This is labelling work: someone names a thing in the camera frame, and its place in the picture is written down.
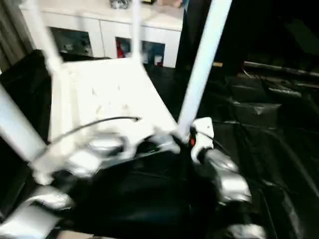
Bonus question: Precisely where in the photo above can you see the black work mat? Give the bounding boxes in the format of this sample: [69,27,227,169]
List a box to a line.
[0,49,319,239]

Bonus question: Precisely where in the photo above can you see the white glass-door cabinet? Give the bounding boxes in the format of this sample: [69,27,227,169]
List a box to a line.
[19,0,184,68]

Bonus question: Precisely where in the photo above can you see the beige plush toy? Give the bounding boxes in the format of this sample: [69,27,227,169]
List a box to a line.
[159,0,182,8]

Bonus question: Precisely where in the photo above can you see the grey patterned ornament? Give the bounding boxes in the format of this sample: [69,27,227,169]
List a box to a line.
[109,0,129,9]

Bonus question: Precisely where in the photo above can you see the white plastic table top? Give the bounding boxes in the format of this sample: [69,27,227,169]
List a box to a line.
[32,56,182,185]

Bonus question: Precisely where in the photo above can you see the black backdrop cloth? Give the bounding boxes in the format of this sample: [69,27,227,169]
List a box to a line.
[174,0,319,73]

